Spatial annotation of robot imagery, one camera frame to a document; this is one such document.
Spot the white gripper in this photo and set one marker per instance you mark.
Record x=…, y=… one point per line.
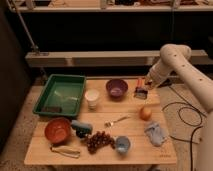
x=157, y=74

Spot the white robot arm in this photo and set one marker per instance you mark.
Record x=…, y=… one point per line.
x=176, y=58

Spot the blue ceramic cup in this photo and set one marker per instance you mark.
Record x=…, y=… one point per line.
x=122, y=144

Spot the metal diagonal pole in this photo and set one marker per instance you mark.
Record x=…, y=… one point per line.
x=34, y=47

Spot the orange bowl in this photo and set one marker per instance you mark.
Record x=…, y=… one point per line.
x=58, y=130

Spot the light blue cloth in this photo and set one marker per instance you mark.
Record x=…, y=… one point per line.
x=155, y=133

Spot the metal fork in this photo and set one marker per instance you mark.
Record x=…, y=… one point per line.
x=111, y=123

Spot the green plastic tray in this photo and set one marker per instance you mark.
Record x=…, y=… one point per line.
x=65, y=91

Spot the bunch of red grapes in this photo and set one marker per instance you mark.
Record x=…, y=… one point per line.
x=98, y=140

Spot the orange round fruit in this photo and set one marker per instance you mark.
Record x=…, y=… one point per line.
x=145, y=113

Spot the white plastic cup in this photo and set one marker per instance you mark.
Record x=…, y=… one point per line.
x=92, y=97

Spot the orange handled black brush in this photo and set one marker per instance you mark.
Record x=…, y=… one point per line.
x=140, y=92

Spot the white lower shelf beam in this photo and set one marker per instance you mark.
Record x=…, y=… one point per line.
x=92, y=59

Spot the metal tongs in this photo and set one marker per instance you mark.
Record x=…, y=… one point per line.
x=66, y=151

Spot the dark sponge in tray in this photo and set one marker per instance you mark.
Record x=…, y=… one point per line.
x=52, y=109

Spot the purple bowl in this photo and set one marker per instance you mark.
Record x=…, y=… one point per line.
x=116, y=88

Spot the teal toy block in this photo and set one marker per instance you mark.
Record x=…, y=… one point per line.
x=82, y=129

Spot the white upper shelf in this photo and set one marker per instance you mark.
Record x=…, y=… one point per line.
x=110, y=5

